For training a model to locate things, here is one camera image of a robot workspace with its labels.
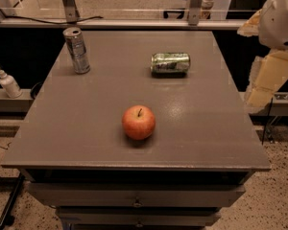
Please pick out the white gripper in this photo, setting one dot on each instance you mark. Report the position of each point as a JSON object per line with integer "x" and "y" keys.
{"x": 278, "y": 24}

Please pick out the green soda can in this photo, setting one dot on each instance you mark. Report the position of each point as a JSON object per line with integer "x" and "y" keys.
{"x": 169, "y": 63}

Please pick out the tall silver can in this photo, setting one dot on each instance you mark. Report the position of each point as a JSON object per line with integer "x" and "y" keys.
{"x": 75, "y": 44}

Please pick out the red apple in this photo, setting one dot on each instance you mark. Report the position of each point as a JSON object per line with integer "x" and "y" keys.
{"x": 138, "y": 122}

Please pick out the upper grey drawer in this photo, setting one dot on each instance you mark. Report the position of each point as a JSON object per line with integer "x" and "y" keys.
{"x": 123, "y": 195}

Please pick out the grey drawer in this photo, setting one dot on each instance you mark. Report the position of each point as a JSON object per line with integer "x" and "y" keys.
{"x": 123, "y": 195}
{"x": 137, "y": 217}

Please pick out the white pump bottle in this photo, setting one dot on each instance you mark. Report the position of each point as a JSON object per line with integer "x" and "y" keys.
{"x": 9, "y": 84}

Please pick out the lower grey drawer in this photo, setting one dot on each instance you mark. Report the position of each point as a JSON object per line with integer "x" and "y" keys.
{"x": 137, "y": 217}

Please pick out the black floor bar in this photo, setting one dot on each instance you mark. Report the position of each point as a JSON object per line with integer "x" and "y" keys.
{"x": 6, "y": 218}

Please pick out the right metal bracket post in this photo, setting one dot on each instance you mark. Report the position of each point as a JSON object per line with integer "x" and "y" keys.
{"x": 194, "y": 12}

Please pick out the metal bracket post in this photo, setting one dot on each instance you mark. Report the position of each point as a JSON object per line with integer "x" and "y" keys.
{"x": 71, "y": 12}
{"x": 194, "y": 12}

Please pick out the left metal bracket post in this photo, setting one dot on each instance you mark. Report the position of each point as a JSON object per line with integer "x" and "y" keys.
{"x": 71, "y": 12}

